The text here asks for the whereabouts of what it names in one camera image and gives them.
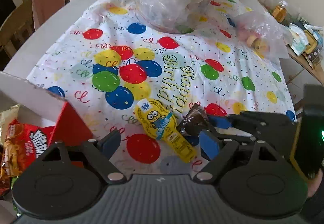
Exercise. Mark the wooden chair left side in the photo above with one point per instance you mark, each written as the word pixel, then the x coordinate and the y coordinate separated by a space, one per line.
pixel 18 25

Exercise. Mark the balloon birthday tablecloth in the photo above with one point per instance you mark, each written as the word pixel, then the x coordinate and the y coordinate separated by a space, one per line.
pixel 108 60

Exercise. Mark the person right hand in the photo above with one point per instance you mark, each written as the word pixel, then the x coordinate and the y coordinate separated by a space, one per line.
pixel 314 184

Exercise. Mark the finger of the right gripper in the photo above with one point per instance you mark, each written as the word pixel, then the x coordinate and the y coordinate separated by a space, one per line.
pixel 237 138
pixel 222 121

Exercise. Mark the red white cardboard box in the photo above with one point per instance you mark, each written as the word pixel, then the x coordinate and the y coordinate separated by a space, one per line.
pixel 54 186

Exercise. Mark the glass jar amber contents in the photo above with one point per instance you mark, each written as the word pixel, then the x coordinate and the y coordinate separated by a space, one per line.
pixel 284 11

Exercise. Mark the cream yellow snack pouch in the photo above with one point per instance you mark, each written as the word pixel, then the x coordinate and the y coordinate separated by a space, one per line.
pixel 7 117

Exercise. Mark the yellow minion candy pack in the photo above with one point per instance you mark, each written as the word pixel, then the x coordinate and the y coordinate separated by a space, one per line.
pixel 161 125

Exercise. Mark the pink towel on chair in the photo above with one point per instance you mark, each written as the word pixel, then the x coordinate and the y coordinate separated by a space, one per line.
pixel 42 10

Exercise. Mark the yellow box on cabinet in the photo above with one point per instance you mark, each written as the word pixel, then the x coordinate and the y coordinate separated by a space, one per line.
pixel 312 42

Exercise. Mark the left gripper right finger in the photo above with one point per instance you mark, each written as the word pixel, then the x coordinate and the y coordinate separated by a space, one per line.
pixel 219 152

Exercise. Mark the dark brown chocolate wrapper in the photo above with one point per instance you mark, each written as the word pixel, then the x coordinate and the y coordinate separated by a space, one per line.
pixel 194 122

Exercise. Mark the plastic bag with cookies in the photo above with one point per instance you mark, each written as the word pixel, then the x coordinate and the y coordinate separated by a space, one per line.
pixel 262 31

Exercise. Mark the red orange snack bag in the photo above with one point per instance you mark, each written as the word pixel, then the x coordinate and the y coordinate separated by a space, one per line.
pixel 21 144

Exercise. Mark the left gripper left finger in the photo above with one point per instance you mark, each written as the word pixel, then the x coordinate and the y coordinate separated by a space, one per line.
pixel 98 154

